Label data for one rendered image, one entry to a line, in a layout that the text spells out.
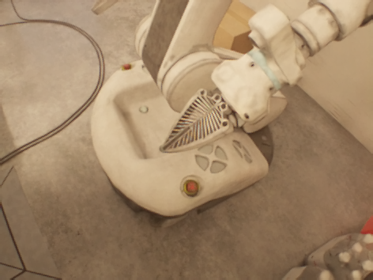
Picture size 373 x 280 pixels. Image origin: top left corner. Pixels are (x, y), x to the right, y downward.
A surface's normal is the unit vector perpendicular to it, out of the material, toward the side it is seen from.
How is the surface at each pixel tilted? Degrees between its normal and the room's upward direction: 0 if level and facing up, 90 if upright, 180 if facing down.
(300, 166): 0
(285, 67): 67
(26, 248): 11
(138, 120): 0
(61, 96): 0
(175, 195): 39
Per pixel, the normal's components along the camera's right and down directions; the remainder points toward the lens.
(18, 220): 0.25, -0.61
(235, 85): -0.54, -0.14
